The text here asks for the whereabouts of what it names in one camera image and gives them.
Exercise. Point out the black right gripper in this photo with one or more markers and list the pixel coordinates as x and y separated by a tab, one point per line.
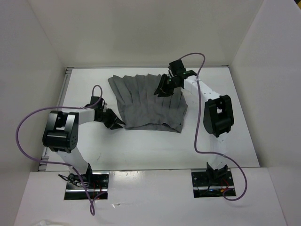
162	84

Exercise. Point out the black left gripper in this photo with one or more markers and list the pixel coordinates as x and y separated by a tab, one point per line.
113	117

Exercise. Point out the grey pleated skirt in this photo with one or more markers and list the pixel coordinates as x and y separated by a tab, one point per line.
140	109

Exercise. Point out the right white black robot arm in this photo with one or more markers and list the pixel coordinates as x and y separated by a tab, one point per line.
215	111

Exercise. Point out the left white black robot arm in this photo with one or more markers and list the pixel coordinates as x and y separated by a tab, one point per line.
74	160

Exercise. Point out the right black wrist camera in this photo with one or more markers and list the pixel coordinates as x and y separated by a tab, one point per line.
177	69

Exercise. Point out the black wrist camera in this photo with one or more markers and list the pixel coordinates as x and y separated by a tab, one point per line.
177	69
96	102

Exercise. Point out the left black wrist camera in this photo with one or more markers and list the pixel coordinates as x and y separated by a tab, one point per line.
96	102

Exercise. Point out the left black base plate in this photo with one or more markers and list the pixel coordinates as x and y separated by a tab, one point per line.
97	188

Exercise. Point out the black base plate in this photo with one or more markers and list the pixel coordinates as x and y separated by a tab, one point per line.
97	188
203	188

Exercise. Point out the aluminium frame rail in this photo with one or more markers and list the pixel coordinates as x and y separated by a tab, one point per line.
59	126

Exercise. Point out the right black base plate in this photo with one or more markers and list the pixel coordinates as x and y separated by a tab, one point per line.
203	188

